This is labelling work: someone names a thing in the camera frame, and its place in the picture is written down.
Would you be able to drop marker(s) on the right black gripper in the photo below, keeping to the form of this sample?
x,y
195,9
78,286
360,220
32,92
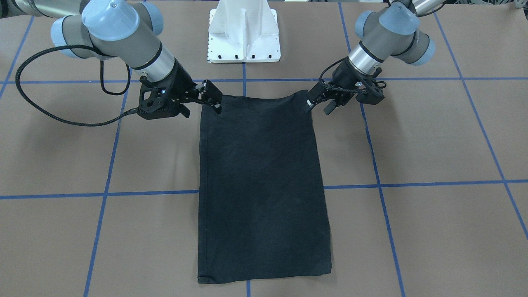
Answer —
x,y
180,81

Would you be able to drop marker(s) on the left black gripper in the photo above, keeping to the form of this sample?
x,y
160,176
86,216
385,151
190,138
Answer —
x,y
342,76

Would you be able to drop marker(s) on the black graphic t-shirt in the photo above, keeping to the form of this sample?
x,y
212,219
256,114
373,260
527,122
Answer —
x,y
262,212

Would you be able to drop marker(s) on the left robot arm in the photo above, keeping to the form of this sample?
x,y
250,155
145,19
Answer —
x,y
391,32

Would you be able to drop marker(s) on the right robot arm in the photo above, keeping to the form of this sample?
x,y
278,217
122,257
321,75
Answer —
x,y
114,28

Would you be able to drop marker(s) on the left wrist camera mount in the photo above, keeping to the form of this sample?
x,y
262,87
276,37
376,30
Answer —
x,y
371,93

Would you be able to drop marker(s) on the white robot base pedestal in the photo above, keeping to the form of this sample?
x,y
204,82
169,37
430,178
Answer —
x,y
243,31

